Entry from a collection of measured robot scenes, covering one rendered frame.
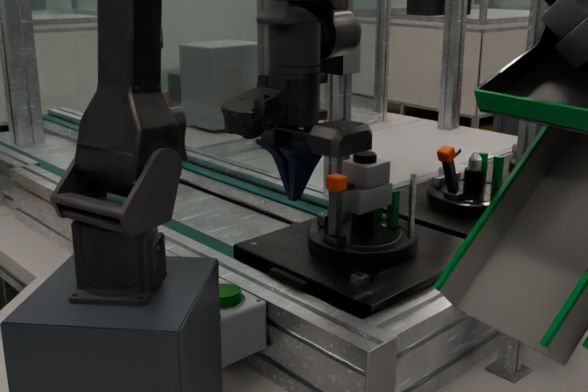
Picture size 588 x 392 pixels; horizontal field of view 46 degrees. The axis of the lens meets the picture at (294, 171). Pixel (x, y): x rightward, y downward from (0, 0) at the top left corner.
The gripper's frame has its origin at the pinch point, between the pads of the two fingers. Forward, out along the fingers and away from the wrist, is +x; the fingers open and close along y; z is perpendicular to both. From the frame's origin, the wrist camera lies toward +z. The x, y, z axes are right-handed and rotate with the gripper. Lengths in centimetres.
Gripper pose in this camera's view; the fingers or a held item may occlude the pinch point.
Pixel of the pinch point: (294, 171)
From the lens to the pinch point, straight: 79.0
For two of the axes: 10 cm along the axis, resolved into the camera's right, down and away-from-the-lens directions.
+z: -7.3, 1.9, -6.6
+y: 6.8, 2.0, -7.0
